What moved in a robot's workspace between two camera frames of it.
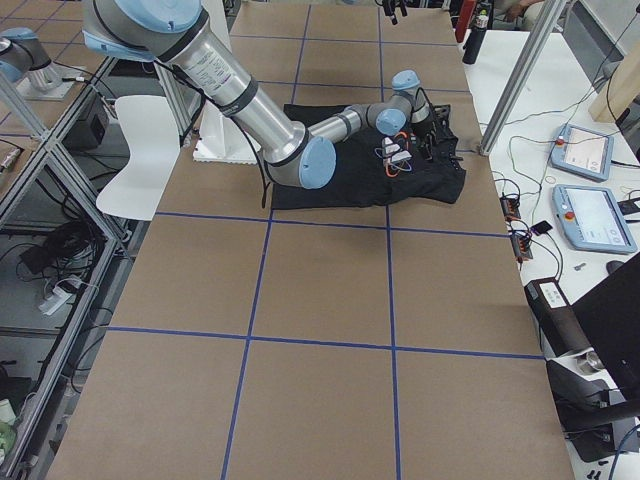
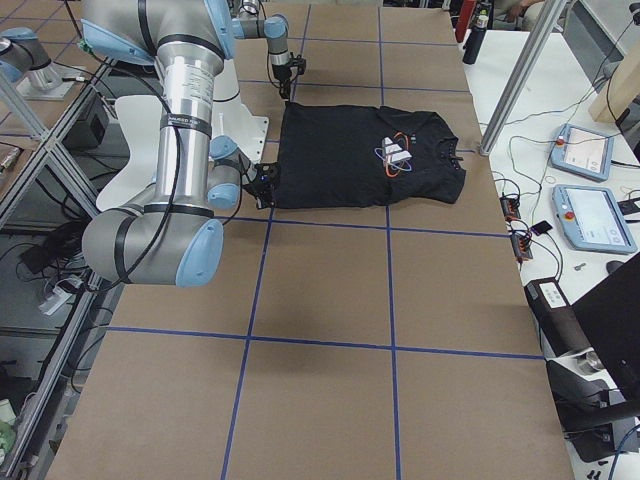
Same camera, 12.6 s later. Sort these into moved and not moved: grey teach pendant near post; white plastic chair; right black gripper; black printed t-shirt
Moved: right black gripper
Not moved: black printed t-shirt; white plastic chair; grey teach pendant near post
